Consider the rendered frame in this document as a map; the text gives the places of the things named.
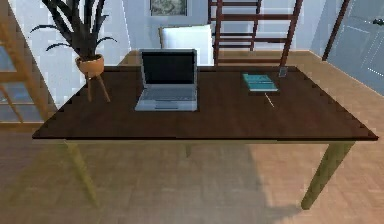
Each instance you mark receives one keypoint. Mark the grey open laptop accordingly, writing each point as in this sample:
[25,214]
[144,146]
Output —
[168,83]

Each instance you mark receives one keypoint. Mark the dark brown wooden table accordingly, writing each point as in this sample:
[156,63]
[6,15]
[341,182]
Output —
[233,116]

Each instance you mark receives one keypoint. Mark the white cushioned chair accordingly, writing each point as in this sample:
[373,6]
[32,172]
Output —
[188,43]

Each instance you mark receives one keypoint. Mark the teal book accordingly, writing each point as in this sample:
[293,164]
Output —
[259,82]

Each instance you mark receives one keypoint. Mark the white pencil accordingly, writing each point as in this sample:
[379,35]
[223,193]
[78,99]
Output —
[269,100]

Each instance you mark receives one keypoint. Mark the dark red ladder shelf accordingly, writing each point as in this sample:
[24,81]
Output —
[253,33]

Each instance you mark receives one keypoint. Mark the dark house plant in pot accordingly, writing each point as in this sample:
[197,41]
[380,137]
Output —
[87,40]

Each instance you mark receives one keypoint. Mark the light wooden shelf unit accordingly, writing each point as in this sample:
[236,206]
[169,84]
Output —
[20,73]

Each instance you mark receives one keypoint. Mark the pale blue room door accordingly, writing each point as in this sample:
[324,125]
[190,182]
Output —
[360,43]

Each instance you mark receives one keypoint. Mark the framed wall picture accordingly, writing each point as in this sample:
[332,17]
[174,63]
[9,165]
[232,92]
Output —
[168,7]

